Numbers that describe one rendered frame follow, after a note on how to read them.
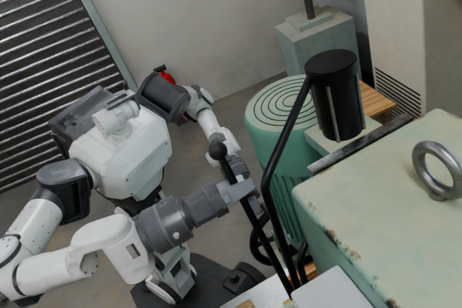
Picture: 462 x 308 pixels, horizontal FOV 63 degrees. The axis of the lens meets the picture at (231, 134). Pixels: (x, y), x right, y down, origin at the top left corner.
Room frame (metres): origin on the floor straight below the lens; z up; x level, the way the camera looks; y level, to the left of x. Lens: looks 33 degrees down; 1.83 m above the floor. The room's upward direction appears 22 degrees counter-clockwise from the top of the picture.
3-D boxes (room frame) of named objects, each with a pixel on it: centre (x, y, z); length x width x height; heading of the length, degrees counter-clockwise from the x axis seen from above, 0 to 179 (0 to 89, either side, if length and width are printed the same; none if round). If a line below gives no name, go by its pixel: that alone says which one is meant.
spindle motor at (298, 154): (0.52, -0.12, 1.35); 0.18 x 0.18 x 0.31
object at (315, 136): (0.38, -0.14, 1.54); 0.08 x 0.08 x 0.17; 10
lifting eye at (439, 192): (0.23, -0.17, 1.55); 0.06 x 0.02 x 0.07; 10
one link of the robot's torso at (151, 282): (1.30, 0.56, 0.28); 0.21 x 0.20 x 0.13; 40
